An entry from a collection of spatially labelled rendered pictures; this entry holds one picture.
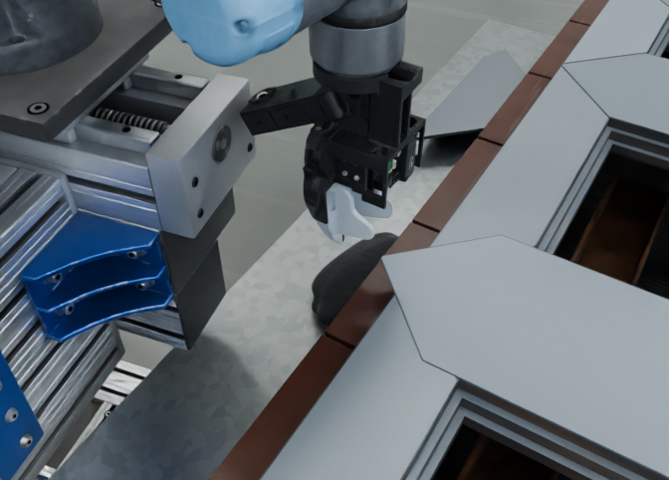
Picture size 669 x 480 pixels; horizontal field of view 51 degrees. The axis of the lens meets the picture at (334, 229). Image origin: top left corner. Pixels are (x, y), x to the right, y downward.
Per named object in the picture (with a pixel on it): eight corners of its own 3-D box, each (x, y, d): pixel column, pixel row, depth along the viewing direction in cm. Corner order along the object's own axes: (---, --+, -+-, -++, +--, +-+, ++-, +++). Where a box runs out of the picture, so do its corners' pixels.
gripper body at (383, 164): (382, 217, 61) (389, 97, 52) (298, 184, 64) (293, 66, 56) (422, 169, 65) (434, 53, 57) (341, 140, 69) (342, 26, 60)
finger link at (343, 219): (365, 278, 68) (368, 205, 62) (314, 255, 70) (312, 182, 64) (381, 258, 70) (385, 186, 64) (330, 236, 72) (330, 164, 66)
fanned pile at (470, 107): (566, 67, 128) (571, 48, 125) (481, 186, 104) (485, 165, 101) (502, 49, 133) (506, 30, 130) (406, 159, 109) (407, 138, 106)
